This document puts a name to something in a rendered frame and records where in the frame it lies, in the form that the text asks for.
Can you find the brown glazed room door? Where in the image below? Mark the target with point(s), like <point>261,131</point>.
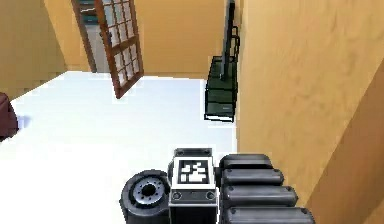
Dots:
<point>120,43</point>

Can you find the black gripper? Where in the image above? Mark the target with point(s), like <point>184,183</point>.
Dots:
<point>146,193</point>

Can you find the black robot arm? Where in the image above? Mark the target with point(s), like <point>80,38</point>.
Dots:
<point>246,190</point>

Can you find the dark red sofa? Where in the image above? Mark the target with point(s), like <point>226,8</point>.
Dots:
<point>7,116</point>

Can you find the black television set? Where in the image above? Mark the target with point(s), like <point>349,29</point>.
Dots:
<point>228,36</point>

